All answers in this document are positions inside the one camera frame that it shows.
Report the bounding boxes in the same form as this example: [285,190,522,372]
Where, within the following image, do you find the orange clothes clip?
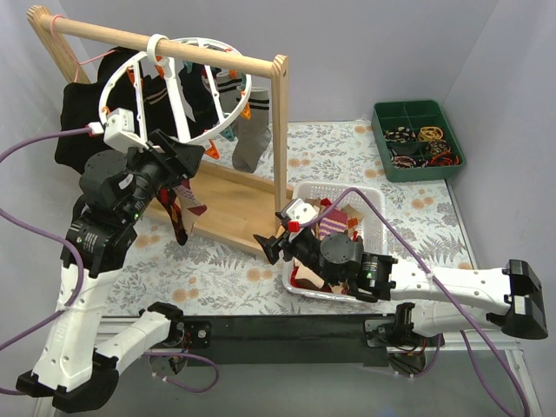
[204,139,221,160]

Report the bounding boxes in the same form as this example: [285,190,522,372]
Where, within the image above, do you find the white round clip hanger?
[98,34,252,144]

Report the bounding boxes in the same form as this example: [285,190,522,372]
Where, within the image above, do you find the maroon beige purple striped sock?
[174,179,208,234]

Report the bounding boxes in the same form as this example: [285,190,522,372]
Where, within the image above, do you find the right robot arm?
[255,217,548,346]

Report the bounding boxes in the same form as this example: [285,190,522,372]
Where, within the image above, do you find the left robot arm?
[17,129,204,414]

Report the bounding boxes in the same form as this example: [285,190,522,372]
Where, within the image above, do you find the teal clothes clip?
[220,126,235,142]

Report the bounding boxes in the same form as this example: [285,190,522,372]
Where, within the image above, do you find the black garment on hanger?
[55,47,136,174]

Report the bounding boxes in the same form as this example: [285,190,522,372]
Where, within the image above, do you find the red yellow argyle sock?
[156,189,189,246]

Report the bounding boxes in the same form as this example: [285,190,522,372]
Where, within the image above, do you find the beige sock in basket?
[290,208,349,295]

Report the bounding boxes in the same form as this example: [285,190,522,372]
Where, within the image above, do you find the red sock in basket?
[290,265,348,295]

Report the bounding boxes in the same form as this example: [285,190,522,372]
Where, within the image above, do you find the wooden clothes rack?
[27,5,292,255]

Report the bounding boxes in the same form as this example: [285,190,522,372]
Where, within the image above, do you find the black sock brown stripes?
[142,76,177,137]

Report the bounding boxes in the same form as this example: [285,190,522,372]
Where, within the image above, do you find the navy sock green toe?
[178,63,218,137]

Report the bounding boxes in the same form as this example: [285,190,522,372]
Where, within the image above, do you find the grey striped sock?
[216,70,242,113]
[232,87,272,173]

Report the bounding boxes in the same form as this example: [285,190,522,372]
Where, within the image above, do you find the white plastic laundry basket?
[281,181,388,304]

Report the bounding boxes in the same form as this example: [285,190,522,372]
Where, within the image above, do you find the floral table mat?
[104,120,475,316]

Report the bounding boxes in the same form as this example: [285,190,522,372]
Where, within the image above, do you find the green compartment tray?
[371,100,466,182]

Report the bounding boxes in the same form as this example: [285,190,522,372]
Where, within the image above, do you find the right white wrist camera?
[282,198,319,232]

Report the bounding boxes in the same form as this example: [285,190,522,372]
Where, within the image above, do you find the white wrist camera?
[282,198,319,232]
[87,108,147,154]

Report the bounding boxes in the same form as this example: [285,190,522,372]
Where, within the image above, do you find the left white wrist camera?
[87,108,147,154]

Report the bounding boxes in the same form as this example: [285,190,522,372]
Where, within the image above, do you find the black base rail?
[179,314,388,367]

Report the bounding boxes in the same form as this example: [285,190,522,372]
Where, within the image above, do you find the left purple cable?
[0,125,92,396]

